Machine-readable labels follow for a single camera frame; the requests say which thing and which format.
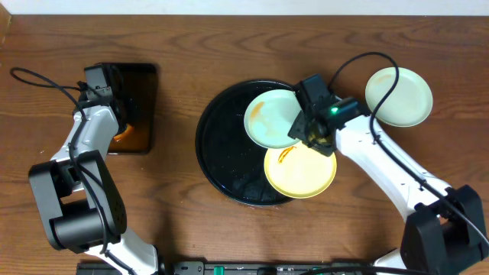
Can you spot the yellow plate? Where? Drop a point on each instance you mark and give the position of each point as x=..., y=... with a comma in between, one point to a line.
x=299, y=172

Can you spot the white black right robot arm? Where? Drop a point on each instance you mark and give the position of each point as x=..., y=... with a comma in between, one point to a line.
x=444, y=230

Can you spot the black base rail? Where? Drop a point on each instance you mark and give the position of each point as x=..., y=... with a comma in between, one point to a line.
x=200, y=268

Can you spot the orange green sponge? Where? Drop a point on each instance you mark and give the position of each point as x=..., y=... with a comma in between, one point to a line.
x=128, y=130

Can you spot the round black tray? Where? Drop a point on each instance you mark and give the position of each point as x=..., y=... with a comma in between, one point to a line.
x=229, y=159

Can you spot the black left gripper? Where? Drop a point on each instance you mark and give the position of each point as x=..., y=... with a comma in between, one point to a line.
x=122, y=106

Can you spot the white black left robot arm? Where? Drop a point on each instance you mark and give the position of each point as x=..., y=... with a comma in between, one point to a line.
x=80, y=207

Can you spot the black rectangular water tray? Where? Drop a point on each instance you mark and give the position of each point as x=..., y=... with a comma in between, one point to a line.
x=139, y=94

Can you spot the light green plate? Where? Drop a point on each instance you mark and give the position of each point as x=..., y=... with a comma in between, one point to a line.
x=269, y=118
x=408, y=105

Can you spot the light green plate top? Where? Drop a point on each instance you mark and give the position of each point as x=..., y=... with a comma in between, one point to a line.
x=269, y=118

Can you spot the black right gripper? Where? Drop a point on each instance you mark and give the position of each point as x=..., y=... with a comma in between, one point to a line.
x=298, y=131

